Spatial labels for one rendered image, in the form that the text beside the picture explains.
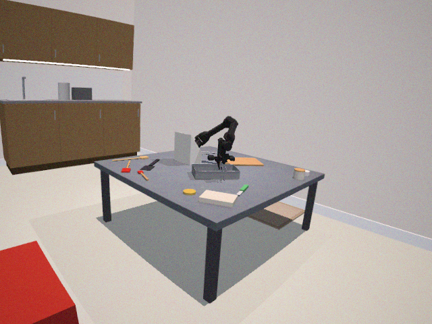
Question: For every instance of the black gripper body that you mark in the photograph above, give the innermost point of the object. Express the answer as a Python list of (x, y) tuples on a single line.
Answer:
[(211, 157)]

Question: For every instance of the grey cylindrical jar with orange lid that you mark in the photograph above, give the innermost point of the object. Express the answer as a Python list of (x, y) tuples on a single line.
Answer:
[(299, 174)]

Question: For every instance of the light wooden board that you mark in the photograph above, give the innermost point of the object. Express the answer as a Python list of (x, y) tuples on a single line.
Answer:
[(241, 161)]

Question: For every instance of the yellow round disc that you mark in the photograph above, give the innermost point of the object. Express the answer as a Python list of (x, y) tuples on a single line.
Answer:
[(189, 192)]

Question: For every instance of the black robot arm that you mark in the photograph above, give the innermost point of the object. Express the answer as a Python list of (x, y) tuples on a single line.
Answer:
[(229, 136)]

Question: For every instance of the red spatula with tan handle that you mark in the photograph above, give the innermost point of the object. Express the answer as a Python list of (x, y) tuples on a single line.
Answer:
[(126, 170)]

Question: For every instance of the dark grey spatula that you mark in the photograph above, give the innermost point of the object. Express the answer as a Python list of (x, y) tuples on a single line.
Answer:
[(150, 166)]

